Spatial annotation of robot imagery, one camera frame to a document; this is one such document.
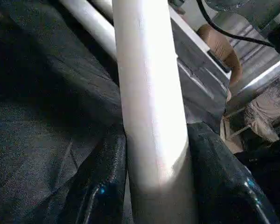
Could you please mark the white plastic table leg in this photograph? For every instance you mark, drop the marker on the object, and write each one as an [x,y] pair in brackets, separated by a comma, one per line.
[103,5]
[151,102]
[91,23]

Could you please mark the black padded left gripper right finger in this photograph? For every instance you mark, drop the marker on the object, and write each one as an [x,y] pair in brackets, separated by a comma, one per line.
[224,186]

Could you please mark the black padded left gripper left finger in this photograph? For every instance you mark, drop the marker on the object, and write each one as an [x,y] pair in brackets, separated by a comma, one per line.
[100,186]

